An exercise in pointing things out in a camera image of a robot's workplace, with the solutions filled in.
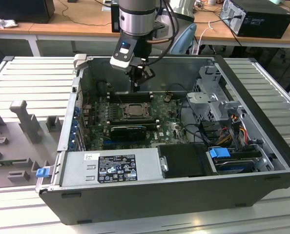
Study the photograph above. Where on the silver power supply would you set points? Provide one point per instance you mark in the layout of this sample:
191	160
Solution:
74	170

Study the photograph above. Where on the blue expansion slot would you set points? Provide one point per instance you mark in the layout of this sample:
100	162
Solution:
107	141

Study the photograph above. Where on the blue card clip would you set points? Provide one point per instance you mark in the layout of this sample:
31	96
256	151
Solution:
72	144
73	135
77	110
74	126

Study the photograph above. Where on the grey parts rack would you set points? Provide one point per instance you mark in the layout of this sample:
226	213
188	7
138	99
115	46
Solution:
13	151

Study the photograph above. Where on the black desktop computer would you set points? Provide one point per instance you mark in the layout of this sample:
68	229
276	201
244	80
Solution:
264	24

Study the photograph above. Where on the black grey PC case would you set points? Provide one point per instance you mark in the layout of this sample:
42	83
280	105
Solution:
135	202

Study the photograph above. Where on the hard disk in blue carrier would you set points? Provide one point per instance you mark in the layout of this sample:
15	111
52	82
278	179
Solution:
219	154

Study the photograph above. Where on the silver topped CPU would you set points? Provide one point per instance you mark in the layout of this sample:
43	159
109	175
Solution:
136	109

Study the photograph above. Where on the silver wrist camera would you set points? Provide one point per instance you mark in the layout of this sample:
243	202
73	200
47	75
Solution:
119	64

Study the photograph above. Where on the black plastic shroud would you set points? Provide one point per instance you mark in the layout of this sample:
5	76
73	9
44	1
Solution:
184	161

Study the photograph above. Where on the blue case latch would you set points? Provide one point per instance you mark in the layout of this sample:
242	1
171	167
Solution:
42	173

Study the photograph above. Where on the green motherboard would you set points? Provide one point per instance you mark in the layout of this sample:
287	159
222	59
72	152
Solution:
169	126

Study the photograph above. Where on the grey metal drive cage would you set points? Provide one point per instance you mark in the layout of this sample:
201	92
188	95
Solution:
201	100

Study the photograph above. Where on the small black box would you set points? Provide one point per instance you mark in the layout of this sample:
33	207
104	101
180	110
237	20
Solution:
114	19

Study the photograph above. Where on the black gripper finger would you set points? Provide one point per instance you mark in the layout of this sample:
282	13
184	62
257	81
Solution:
135	81
147	76

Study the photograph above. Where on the round coin battery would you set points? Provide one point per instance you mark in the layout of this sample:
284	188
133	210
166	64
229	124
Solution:
167	98

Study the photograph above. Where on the wooden desk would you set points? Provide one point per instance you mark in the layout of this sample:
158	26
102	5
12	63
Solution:
69	26

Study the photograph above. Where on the black graphics card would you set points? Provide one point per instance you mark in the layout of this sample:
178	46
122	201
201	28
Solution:
128	132

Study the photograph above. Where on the crumpled white paper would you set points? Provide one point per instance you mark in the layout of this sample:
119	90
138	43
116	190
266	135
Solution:
3	23

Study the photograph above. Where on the black computer case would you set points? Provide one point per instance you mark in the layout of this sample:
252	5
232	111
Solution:
20	11

